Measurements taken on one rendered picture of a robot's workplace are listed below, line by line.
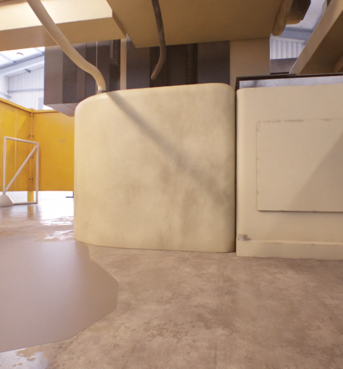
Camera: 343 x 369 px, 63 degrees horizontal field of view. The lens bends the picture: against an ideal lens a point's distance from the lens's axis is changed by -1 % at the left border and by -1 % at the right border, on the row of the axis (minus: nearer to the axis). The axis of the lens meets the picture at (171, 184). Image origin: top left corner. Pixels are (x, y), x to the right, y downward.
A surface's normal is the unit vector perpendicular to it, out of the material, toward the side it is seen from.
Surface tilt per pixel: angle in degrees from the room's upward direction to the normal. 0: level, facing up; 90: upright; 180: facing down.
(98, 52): 90
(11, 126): 90
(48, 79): 90
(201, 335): 0
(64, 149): 90
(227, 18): 180
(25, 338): 0
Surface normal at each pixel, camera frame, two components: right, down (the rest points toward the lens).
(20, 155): 0.98, 0.00
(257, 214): -0.18, -0.01
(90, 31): 0.00, 1.00
